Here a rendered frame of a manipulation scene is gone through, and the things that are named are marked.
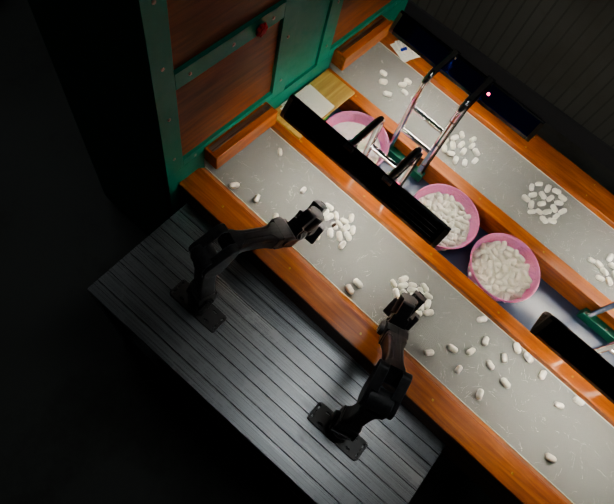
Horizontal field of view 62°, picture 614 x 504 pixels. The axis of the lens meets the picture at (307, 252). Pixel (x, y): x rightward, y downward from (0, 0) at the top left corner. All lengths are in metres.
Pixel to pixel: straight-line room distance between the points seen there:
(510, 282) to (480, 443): 0.58
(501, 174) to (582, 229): 0.37
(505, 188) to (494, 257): 0.31
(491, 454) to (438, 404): 0.21
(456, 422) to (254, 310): 0.73
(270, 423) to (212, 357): 0.28
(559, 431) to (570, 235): 0.74
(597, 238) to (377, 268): 0.91
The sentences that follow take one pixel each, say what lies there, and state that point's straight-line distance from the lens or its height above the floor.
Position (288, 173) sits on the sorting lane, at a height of 0.74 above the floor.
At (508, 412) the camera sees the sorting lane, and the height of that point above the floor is 0.74.
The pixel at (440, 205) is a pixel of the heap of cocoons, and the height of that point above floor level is 0.74.
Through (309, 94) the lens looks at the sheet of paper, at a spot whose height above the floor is 0.78.
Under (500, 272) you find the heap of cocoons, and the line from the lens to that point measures 1.99.
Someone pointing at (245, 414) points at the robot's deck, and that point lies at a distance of 1.67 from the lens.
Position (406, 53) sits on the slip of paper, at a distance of 2.35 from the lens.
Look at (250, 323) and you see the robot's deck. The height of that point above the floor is 0.67.
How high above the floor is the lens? 2.33
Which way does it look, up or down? 65 degrees down
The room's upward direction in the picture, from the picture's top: 23 degrees clockwise
